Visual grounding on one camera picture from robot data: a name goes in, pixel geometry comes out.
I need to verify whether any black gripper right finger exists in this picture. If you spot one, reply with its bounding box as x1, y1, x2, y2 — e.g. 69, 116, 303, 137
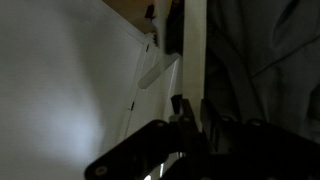
201, 99, 220, 134

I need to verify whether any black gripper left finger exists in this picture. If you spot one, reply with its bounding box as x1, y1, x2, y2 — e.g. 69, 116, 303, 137
170, 95, 197, 134

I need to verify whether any white door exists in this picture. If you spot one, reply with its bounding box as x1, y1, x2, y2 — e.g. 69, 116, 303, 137
118, 40, 180, 142

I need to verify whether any dark hanging jacket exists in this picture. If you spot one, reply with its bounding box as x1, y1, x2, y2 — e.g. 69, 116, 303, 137
205, 0, 320, 142

